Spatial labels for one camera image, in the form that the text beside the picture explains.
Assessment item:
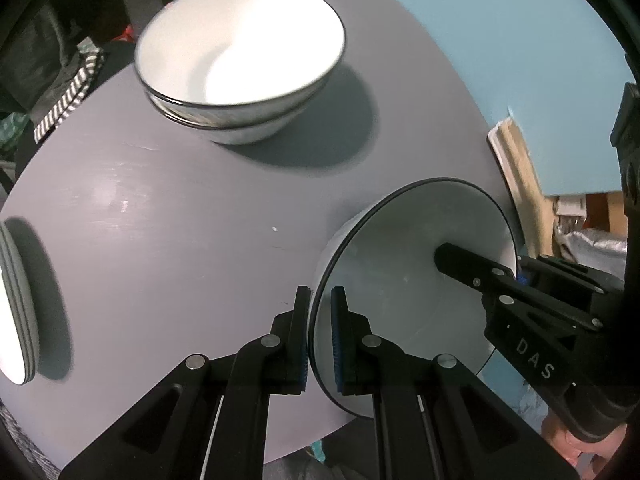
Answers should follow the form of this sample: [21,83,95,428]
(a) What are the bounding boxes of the grey sweatshirt striped cuffs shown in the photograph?
[0,0,106,142]

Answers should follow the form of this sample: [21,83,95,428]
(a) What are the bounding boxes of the green checkered cloth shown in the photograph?
[0,112,28,148]

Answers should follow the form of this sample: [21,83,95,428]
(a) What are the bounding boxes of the white bowl black rim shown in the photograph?
[150,80,326,146]
[307,177,519,419]
[135,0,347,113]

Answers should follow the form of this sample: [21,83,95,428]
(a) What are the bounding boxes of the person's right hand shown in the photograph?
[542,407,630,468]

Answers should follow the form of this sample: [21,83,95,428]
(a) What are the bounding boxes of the stack of white plates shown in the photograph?
[0,217,42,376]

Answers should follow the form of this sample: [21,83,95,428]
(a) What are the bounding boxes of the clear plastic bag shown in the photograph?
[550,200,629,275]

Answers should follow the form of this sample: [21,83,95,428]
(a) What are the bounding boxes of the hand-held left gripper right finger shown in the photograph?
[330,286,576,480]

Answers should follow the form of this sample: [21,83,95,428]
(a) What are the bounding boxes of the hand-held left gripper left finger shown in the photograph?
[59,286,309,480]

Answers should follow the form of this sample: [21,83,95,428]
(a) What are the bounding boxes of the tan cardboard sheet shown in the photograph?
[487,117,555,259]

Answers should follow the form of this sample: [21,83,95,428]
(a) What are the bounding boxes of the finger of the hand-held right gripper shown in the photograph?
[516,255,626,302]
[434,243,603,333]

